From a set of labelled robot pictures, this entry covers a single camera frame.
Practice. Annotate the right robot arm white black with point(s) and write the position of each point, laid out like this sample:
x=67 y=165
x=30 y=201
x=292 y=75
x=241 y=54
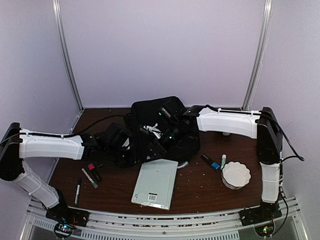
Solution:
x=259 y=125

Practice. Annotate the blue cap black highlighter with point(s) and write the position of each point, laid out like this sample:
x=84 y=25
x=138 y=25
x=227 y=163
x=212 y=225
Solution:
x=210 y=162

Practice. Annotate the aluminium wall post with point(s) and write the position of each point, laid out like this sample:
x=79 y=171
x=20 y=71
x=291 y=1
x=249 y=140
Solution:
x=259 y=54
x=66 y=57

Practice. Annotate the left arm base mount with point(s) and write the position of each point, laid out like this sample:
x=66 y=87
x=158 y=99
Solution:
x=67 y=221

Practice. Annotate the white scalloped dish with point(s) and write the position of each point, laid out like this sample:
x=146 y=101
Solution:
x=235 y=175

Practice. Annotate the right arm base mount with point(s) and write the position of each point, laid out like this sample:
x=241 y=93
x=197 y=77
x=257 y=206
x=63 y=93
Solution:
x=262 y=218

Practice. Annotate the grey notebook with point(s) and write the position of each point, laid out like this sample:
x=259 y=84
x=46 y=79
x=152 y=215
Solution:
x=155 y=184

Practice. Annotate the aluminium front rail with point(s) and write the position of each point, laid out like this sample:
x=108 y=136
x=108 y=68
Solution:
x=219 y=225

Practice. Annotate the left aluminium wall post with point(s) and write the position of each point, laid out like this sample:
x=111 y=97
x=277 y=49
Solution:
x=66 y=57

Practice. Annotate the right aluminium wall post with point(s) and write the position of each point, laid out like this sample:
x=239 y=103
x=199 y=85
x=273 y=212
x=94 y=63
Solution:
x=259 y=54

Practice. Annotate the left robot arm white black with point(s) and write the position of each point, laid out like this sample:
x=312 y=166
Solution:
x=18 y=144

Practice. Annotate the dark blue pen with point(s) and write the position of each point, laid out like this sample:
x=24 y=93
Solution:
x=77 y=194

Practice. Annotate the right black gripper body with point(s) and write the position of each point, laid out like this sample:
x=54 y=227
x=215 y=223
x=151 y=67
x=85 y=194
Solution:
x=155 y=142

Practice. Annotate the black student bag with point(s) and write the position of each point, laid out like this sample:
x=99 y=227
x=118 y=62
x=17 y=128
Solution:
x=180 y=132

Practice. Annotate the white marker teal label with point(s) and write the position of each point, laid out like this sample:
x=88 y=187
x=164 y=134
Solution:
x=223 y=161

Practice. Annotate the pink cap black highlighter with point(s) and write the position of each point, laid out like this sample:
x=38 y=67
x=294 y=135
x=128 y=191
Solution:
x=94 y=172

